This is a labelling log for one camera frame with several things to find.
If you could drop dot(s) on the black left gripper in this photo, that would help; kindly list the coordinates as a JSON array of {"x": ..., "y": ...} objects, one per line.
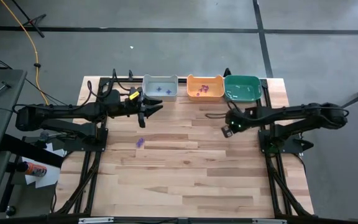
[{"x": 123, "y": 110}]

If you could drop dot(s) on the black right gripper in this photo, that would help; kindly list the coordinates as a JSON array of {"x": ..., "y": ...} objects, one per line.
[{"x": 236, "y": 123}]

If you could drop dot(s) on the purple plastic spider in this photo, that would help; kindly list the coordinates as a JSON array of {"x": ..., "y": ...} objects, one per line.
[
  {"x": 158, "y": 89},
  {"x": 168, "y": 91},
  {"x": 140, "y": 142}
]

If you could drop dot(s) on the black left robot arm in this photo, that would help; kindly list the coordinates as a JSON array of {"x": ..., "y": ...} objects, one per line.
[{"x": 67, "y": 112}]

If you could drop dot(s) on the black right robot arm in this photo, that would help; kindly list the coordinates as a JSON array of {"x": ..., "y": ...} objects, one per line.
[{"x": 291, "y": 112}]

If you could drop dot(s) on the green plastic bin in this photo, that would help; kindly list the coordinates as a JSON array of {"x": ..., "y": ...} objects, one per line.
[
  {"x": 211, "y": 117},
  {"x": 242, "y": 84}
]

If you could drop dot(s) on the white plastic bin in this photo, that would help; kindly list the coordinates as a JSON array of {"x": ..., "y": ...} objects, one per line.
[{"x": 163, "y": 96}]

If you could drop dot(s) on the black table clamp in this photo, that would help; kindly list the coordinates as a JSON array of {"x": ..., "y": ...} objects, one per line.
[
  {"x": 130, "y": 74},
  {"x": 227, "y": 72}
]

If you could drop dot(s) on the orange plastic bin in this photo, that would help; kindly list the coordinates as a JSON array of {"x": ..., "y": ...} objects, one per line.
[{"x": 214, "y": 91}]

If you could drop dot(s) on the white paper sheet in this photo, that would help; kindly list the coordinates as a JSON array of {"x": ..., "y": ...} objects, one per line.
[
  {"x": 50, "y": 177},
  {"x": 57, "y": 152}
]

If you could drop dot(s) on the orange can black cap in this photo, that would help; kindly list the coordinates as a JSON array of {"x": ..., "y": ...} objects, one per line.
[{"x": 34, "y": 170}]

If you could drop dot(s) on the black tripod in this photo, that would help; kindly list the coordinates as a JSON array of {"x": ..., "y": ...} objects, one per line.
[{"x": 35, "y": 27}]

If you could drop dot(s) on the black round foot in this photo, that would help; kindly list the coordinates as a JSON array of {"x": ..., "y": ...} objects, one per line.
[{"x": 11, "y": 211}]

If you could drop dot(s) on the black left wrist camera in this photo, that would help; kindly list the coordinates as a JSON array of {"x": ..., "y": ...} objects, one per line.
[{"x": 132, "y": 90}]

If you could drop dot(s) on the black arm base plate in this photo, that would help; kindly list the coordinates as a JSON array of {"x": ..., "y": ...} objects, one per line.
[
  {"x": 101, "y": 144},
  {"x": 294, "y": 146}
]

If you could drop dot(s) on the silver metal bracket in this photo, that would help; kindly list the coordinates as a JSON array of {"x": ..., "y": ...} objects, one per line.
[
  {"x": 95, "y": 220},
  {"x": 269, "y": 221}
]

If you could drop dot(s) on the black aluminium rig frame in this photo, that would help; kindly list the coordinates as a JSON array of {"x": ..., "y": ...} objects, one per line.
[{"x": 154, "y": 221}]

